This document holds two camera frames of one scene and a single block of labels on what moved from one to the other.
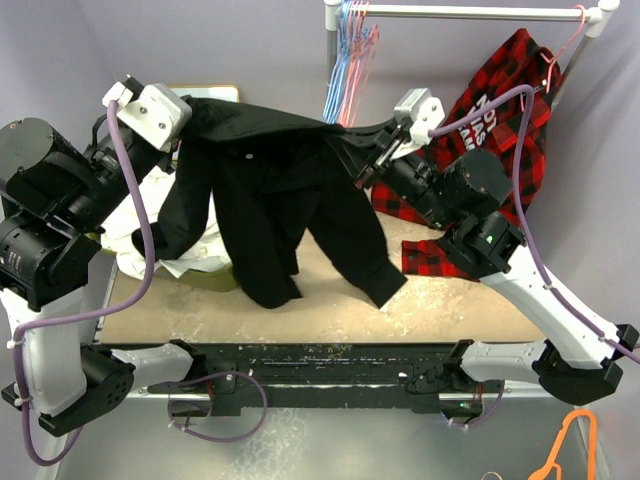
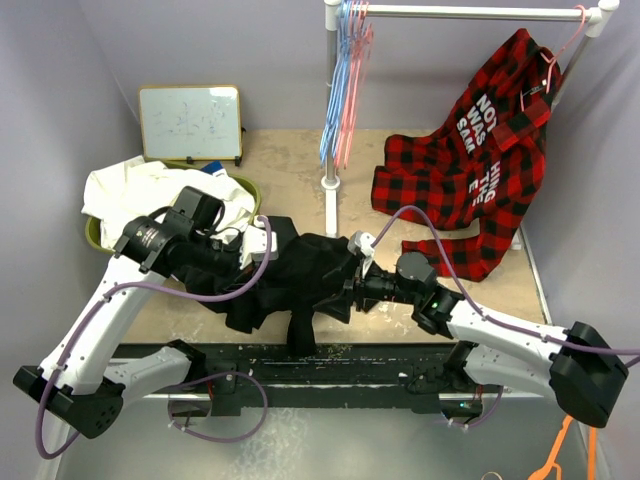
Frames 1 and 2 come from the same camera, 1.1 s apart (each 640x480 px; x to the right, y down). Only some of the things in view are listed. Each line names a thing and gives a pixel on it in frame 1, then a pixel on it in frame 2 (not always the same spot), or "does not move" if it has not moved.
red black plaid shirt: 505,112 does not move
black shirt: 278,180 -> 286,274
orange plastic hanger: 543,472 does not move
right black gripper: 379,136 -> 339,307
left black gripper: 164,161 -> 235,242
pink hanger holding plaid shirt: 553,60 does not move
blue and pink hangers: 364,39 does not move
